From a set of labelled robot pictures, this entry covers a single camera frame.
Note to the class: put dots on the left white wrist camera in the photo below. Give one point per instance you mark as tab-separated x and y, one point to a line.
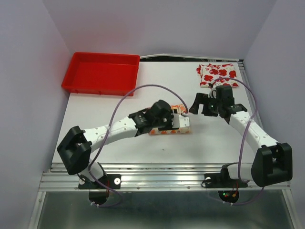
180	122

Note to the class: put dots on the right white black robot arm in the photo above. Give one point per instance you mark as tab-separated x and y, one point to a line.
273	161

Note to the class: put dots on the red plastic tray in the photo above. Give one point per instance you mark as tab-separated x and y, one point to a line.
101	73

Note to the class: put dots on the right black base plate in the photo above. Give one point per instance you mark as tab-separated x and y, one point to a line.
218	180

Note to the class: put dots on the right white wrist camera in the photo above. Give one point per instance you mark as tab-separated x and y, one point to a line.
212	93

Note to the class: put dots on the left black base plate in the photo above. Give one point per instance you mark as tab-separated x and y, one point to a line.
110	180

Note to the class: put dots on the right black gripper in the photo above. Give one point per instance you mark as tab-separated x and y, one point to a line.
202	98

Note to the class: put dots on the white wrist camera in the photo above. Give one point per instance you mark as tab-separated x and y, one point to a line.
212	93
180	122

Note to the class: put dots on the orange floral print skirt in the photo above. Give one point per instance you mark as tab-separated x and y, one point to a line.
176	109

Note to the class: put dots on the aluminium frame rails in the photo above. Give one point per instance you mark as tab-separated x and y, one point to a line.
161	175

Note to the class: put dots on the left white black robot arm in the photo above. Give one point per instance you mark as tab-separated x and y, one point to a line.
77	145

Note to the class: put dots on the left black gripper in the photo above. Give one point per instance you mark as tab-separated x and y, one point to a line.
169	126

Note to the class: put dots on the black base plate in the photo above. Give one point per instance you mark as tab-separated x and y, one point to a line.
110	180
218	180

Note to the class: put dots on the red poppy print skirt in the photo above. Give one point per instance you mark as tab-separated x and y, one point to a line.
209	72

